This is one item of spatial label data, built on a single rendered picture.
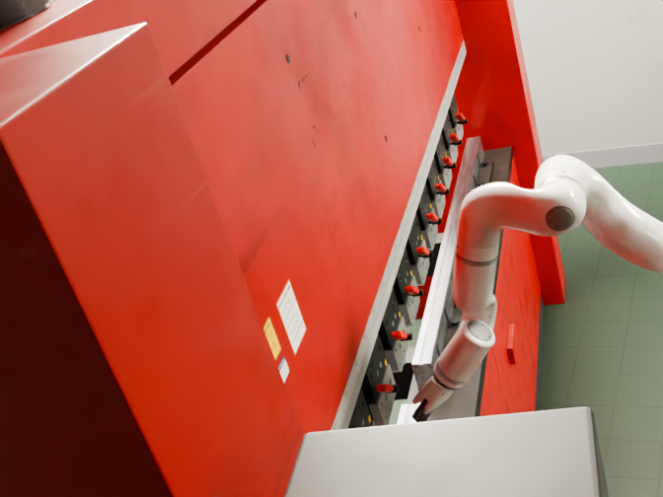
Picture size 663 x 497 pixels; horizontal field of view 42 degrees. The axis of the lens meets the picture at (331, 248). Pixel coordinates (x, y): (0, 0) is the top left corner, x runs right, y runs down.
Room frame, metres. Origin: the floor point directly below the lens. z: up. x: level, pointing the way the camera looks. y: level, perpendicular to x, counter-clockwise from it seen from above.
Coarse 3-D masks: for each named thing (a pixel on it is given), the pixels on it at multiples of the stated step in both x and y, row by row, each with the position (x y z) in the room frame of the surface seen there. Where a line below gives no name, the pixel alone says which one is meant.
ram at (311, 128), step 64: (320, 0) 1.98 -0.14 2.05; (384, 0) 2.53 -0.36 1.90; (448, 0) 3.52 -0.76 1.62; (192, 64) 1.34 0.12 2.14; (256, 64) 1.54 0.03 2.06; (320, 64) 1.86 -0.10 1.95; (384, 64) 2.35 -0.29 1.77; (448, 64) 3.23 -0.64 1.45; (192, 128) 1.26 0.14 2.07; (256, 128) 1.46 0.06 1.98; (320, 128) 1.75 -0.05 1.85; (384, 128) 2.19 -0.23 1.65; (256, 192) 1.38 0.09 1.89; (320, 192) 1.64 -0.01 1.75; (384, 192) 2.05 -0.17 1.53; (256, 256) 1.30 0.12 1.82; (320, 256) 1.55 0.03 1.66; (384, 256) 1.91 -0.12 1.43; (320, 320) 1.45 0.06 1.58; (320, 384) 1.37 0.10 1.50
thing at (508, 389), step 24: (504, 240) 2.94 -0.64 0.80; (528, 240) 3.55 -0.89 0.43; (504, 264) 2.83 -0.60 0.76; (528, 264) 3.40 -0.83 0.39; (504, 288) 2.73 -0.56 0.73; (528, 288) 3.26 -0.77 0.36; (504, 312) 2.63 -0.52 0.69; (528, 312) 3.13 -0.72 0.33; (504, 336) 2.53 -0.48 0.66; (528, 336) 3.00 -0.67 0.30; (504, 360) 2.44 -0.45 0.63; (528, 360) 2.88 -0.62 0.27; (504, 384) 2.36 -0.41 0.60; (528, 384) 2.77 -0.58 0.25; (480, 408) 1.99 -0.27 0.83; (504, 408) 2.27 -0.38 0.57; (528, 408) 2.66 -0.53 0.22
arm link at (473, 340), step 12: (468, 324) 1.64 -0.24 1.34; (480, 324) 1.65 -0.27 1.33; (456, 336) 1.64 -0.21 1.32; (468, 336) 1.61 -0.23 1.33; (480, 336) 1.61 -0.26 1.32; (492, 336) 1.62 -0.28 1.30; (456, 348) 1.62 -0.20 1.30; (468, 348) 1.60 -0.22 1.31; (480, 348) 1.59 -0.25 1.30; (444, 360) 1.65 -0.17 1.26; (456, 360) 1.62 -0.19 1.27; (468, 360) 1.61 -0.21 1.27; (480, 360) 1.61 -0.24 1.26; (444, 372) 1.64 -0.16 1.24; (456, 372) 1.62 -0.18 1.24; (468, 372) 1.62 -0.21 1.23
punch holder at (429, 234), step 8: (424, 184) 2.46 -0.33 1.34; (424, 192) 2.42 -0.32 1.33; (424, 200) 2.40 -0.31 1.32; (424, 208) 2.38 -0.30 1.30; (432, 208) 2.46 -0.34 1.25; (424, 216) 2.35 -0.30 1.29; (424, 224) 2.33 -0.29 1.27; (424, 232) 2.33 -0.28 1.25; (432, 232) 2.38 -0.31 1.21; (424, 240) 2.33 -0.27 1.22; (432, 240) 2.36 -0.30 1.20; (432, 248) 2.34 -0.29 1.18
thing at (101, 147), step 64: (0, 64) 0.83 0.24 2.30; (64, 64) 0.72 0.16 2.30; (128, 64) 0.75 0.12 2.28; (0, 128) 0.58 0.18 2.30; (64, 128) 0.64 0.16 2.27; (128, 128) 0.71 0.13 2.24; (0, 192) 0.58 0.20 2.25; (64, 192) 0.61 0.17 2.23; (128, 192) 0.68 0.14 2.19; (192, 192) 0.77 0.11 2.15; (0, 256) 0.59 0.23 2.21; (64, 256) 0.58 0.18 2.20; (128, 256) 0.65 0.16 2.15; (192, 256) 0.73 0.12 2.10; (0, 320) 0.60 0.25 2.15; (64, 320) 0.58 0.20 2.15; (128, 320) 0.62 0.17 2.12; (192, 320) 0.69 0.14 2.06; (256, 320) 0.80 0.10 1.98; (0, 384) 0.61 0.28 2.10; (64, 384) 0.59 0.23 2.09; (128, 384) 0.58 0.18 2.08; (192, 384) 0.66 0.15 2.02; (256, 384) 0.75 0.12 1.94; (0, 448) 0.63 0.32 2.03; (64, 448) 0.60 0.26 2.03; (128, 448) 0.58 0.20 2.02; (192, 448) 0.62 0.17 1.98; (256, 448) 0.71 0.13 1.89
